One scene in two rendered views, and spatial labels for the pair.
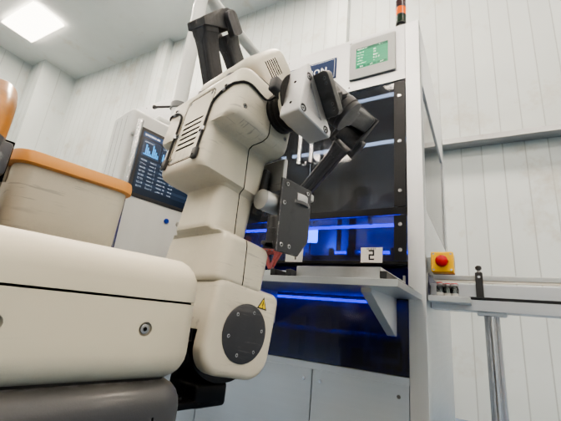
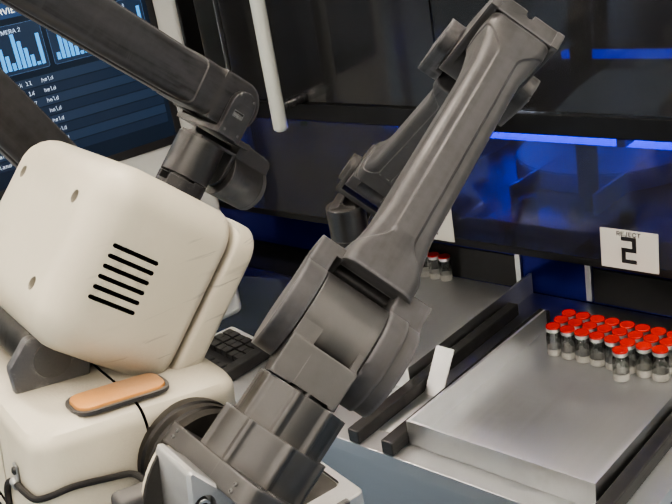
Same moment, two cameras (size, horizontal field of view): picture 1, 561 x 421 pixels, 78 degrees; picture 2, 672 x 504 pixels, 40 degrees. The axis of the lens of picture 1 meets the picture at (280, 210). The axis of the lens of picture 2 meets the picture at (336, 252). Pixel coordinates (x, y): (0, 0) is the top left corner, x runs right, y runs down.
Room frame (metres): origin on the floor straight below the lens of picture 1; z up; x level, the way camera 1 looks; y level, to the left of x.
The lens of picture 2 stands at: (0.09, -0.26, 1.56)
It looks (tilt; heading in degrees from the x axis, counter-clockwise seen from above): 22 degrees down; 14
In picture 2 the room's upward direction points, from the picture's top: 10 degrees counter-clockwise
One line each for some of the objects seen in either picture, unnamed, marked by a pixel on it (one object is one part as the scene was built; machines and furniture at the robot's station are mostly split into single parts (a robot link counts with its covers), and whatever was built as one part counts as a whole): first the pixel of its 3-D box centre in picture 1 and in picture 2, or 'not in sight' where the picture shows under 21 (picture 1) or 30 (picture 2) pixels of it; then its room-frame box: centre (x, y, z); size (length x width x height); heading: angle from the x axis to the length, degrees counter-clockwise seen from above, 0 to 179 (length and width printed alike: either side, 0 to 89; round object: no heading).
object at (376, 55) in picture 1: (371, 56); not in sight; (1.33, -0.36, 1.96); 0.21 x 0.01 x 0.21; 59
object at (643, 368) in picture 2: not in sight; (605, 351); (1.25, -0.33, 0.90); 0.18 x 0.02 x 0.05; 58
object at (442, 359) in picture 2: not in sight; (418, 388); (1.16, -0.07, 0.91); 0.14 x 0.03 x 0.06; 148
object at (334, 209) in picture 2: (275, 224); (348, 218); (1.32, 0.02, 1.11); 0.07 x 0.06 x 0.07; 178
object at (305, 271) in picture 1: (354, 280); (565, 393); (1.15, -0.27, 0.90); 0.34 x 0.26 x 0.04; 148
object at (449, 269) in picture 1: (442, 263); not in sight; (1.22, -0.60, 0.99); 0.08 x 0.07 x 0.07; 149
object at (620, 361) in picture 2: not in sight; (620, 364); (1.21, -0.34, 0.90); 0.02 x 0.02 x 0.05
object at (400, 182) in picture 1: (399, 163); not in sight; (1.27, -0.46, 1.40); 0.05 x 0.01 x 0.80; 59
